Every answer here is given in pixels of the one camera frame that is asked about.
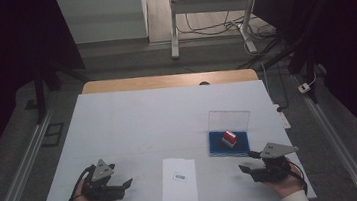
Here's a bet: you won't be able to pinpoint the black floor plate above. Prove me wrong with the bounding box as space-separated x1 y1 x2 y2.
38 122 68 149

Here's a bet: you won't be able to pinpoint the white table cover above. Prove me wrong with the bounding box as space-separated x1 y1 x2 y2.
25 70 319 201

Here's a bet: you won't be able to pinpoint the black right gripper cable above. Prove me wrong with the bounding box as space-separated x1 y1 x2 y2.
285 158 310 197

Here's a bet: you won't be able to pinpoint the red stamp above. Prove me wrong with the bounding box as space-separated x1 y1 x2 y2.
220 129 239 149

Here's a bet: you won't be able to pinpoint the aluminium floor rail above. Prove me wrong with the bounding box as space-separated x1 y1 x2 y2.
291 67 357 201
0 106 64 201

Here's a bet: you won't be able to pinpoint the blue ink pad box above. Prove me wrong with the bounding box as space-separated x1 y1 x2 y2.
204 106 256 162

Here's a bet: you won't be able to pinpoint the white desk frame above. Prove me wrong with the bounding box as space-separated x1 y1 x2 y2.
165 0 267 62

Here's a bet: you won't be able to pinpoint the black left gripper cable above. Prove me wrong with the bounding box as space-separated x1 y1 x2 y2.
61 165 97 201

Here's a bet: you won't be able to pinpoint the white paper sheet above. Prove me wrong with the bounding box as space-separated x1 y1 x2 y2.
157 155 200 201

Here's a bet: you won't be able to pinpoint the small white socket box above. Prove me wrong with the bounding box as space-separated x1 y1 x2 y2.
296 82 312 95

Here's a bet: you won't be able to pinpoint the black metal stand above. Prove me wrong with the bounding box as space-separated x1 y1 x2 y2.
21 58 93 126
229 0 327 112

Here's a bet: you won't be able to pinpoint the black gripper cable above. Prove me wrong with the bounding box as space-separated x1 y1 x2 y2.
61 165 97 201
285 158 310 197

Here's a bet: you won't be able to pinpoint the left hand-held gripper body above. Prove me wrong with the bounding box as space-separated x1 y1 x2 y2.
77 157 129 201

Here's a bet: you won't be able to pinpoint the white cabinet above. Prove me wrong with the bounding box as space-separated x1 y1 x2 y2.
55 0 151 47

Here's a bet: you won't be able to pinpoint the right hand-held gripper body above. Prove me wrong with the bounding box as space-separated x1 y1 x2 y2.
248 138 303 185

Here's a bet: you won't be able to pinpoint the person's right hand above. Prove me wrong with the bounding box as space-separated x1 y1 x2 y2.
261 160 307 201

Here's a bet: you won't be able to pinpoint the black floor cables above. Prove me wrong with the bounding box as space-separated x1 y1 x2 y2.
174 0 278 49

